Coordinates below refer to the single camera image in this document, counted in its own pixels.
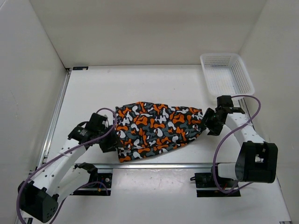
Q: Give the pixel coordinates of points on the aluminium table frame rail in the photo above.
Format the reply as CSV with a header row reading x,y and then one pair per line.
x,y
157,190

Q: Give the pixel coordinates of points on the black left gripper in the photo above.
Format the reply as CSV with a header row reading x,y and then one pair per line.
x,y
112,142

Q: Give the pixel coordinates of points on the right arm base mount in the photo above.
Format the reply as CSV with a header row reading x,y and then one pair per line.
x,y
205,186

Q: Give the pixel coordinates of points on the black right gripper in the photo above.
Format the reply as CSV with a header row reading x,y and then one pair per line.
x,y
215,130

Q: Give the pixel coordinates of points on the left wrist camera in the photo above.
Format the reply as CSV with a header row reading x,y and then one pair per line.
x,y
106,121

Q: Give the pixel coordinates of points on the white plastic basket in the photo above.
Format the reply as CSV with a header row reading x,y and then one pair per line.
x,y
226,74

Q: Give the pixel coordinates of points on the orange camouflage shorts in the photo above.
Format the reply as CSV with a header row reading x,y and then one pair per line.
x,y
147,129

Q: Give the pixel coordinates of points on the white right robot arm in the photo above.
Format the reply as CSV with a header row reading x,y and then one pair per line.
x,y
257,159

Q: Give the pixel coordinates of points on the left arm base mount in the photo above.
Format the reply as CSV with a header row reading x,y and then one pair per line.
x,y
99,185

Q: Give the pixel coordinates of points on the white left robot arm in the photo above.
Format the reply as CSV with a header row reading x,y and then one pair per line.
x,y
43,193

